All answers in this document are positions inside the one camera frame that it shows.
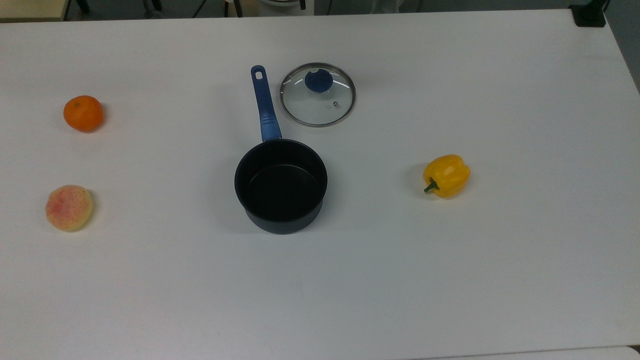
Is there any glass lid with blue knob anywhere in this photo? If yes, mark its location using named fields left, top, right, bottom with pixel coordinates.
left=279, top=62, right=357, bottom=128

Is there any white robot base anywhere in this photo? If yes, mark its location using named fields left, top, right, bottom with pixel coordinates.
left=257, top=0, right=316, bottom=16

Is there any yellow bell pepper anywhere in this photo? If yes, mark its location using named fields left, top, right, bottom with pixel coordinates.
left=423, top=154, right=471, bottom=199

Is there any orange mandarin fruit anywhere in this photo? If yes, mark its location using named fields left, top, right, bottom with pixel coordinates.
left=63, top=95, right=105, bottom=133

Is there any pink yellow peach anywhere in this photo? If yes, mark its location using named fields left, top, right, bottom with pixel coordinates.
left=45, top=184, right=94, bottom=232

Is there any black table clamp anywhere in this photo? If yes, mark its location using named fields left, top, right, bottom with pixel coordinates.
left=569, top=0, right=610, bottom=28

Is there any light wooden furniture board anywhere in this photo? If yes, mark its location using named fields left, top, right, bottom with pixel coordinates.
left=0, top=0, right=70, bottom=22

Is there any black saucepan with blue handle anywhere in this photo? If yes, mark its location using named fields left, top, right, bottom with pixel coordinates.
left=234, top=65, right=329, bottom=235

